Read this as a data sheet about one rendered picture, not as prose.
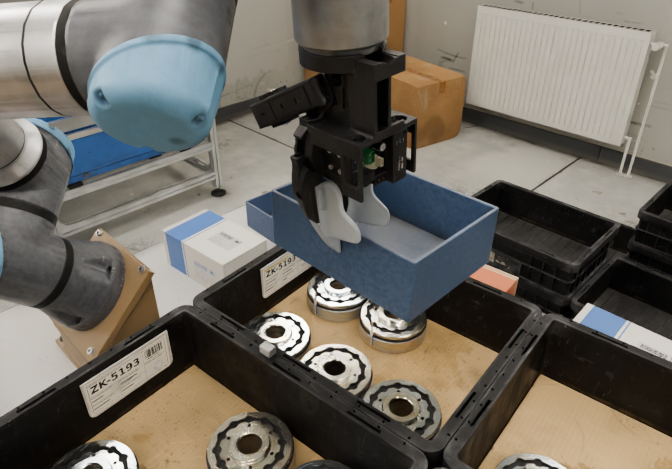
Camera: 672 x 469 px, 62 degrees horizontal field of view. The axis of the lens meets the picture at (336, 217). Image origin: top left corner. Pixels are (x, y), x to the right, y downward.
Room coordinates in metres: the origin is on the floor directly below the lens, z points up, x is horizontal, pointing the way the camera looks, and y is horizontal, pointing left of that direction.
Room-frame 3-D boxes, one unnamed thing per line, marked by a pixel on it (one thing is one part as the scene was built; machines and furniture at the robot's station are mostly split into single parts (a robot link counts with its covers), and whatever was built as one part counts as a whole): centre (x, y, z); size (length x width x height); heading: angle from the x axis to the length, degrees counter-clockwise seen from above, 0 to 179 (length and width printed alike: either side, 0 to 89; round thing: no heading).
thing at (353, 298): (0.73, 0.00, 0.86); 0.10 x 0.10 x 0.01
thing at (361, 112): (0.45, -0.01, 1.26); 0.09 x 0.08 x 0.12; 44
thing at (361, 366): (0.55, 0.00, 0.86); 0.10 x 0.10 x 0.01
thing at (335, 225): (0.45, 0.00, 1.16); 0.06 x 0.03 x 0.09; 44
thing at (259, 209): (1.16, 0.10, 0.73); 0.20 x 0.15 x 0.07; 43
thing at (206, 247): (1.00, 0.26, 0.74); 0.20 x 0.12 x 0.09; 50
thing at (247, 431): (0.43, 0.10, 0.86); 0.05 x 0.05 x 0.01
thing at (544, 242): (1.40, -0.57, 0.37); 0.40 x 0.30 x 0.45; 45
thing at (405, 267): (0.53, -0.05, 1.10); 0.20 x 0.15 x 0.07; 46
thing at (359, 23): (0.46, -0.01, 1.34); 0.08 x 0.08 x 0.05
